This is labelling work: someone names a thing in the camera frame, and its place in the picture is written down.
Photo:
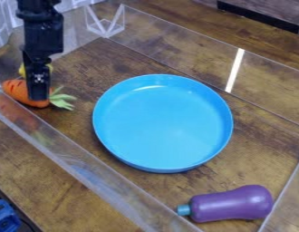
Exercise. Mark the white mesh curtain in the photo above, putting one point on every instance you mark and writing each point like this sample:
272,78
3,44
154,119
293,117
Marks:
9,21

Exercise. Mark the orange toy carrot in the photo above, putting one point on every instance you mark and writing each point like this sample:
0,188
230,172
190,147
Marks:
15,89

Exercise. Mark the blue object at corner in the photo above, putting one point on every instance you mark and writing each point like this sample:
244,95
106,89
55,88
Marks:
9,219

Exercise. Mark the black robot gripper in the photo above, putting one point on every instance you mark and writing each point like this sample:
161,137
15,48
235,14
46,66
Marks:
42,41

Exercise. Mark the yellow toy lemon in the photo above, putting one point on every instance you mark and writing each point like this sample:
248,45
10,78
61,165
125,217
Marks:
21,70

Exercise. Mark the blue round tray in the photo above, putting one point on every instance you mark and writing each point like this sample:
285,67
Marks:
162,123

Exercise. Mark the purple toy eggplant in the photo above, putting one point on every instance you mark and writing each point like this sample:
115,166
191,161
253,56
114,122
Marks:
248,202

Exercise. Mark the clear acrylic barrier frame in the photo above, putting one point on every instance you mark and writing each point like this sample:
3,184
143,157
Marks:
57,173

